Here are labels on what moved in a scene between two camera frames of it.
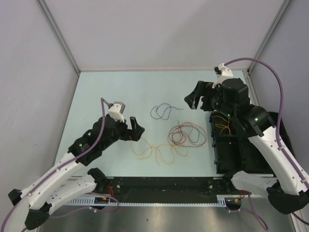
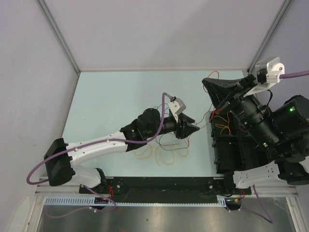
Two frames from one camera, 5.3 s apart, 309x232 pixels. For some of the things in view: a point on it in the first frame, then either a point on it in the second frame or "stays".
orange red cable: x=185 y=138 → x=217 y=110
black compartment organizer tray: x=232 y=150 stays
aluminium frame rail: x=45 y=9 stays
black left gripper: x=136 y=127 → x=183 y=128
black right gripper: x=203 y=89 → x=220 y=90
